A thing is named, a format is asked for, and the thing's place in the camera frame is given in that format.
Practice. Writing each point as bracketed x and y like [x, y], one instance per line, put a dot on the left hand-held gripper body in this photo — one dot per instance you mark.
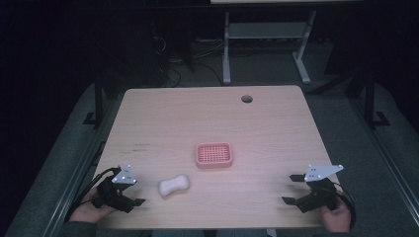
[110, 194]

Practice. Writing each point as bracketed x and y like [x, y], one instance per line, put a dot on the white soap bar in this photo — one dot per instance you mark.
[174, 185]

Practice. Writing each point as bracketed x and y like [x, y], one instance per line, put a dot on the black metal stand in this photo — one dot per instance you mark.
[98, 98]
[369, 98]

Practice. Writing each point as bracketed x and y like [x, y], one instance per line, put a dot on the pink soap dish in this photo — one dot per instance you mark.
[214, 154]

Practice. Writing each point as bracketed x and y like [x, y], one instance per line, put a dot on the metal frame rail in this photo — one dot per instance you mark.
[74, 177]
[387, 158]

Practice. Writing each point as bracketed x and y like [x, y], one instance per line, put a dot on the person's left hand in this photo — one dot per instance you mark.
[87, 212]

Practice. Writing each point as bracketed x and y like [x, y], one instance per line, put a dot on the white metal framed desk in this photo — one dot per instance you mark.
[263, 30]

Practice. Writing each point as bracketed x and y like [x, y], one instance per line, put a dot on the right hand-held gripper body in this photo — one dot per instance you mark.
[318, 196]

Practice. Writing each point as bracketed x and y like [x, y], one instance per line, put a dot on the person's right hand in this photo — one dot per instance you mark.
[336, 219]

